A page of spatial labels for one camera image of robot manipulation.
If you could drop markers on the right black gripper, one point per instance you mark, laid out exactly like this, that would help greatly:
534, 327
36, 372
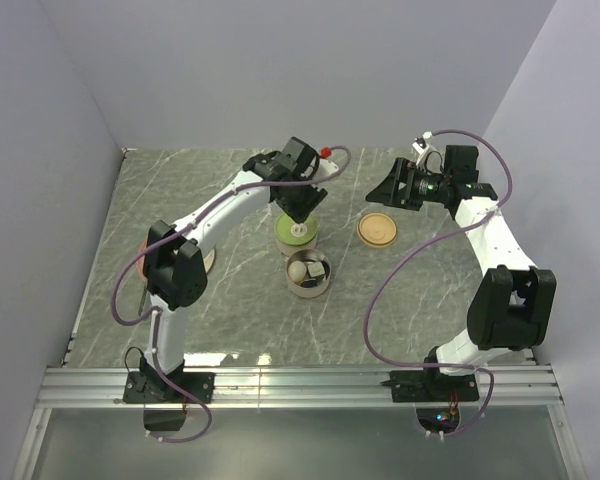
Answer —
388, 193

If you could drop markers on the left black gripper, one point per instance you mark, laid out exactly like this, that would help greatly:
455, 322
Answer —
300, 213

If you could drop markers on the green round lid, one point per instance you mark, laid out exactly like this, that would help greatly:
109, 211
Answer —
296, 234

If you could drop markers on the orange round lid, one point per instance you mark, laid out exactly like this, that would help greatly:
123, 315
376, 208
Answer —
377, 230

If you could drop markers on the white egg ball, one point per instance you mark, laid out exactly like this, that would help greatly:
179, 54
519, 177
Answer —
297, 271

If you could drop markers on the white cucumber sushi roll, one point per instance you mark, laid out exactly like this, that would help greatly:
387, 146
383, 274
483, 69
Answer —
315, 269

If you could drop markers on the black sushi roll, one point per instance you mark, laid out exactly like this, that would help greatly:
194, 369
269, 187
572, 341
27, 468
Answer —
309, 283

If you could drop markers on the metal tongs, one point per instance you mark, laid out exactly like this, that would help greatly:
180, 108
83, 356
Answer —
142, 301

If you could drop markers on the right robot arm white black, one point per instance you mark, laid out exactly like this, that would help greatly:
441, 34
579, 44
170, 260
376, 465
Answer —
511, 308

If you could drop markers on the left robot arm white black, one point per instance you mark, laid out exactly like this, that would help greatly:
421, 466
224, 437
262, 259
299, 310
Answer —
173, 258

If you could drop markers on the far steel lunch bowl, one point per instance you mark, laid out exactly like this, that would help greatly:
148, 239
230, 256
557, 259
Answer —
288, 250

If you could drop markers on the steel lunch bowl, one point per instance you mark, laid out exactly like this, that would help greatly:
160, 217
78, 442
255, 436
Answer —
288, 250
308, 256

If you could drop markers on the near steel lunch bowl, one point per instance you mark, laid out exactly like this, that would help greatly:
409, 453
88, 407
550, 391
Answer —
308, 256

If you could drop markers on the pink white plate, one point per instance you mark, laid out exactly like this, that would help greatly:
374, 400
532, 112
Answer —
208, 261

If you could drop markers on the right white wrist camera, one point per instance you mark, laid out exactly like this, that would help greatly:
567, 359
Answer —
423, 149

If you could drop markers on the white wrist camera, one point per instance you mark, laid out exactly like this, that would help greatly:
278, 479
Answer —
423, 149
323, 168

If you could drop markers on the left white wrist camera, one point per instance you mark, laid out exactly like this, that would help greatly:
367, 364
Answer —
323, 168

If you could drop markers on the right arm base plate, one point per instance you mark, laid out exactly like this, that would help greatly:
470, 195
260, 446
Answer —
430, 386

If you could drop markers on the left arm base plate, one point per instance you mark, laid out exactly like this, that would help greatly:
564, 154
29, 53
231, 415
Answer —
149, 388

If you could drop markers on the aluminium mounting rail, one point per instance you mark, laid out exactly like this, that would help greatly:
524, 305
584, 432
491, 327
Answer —
340, 387

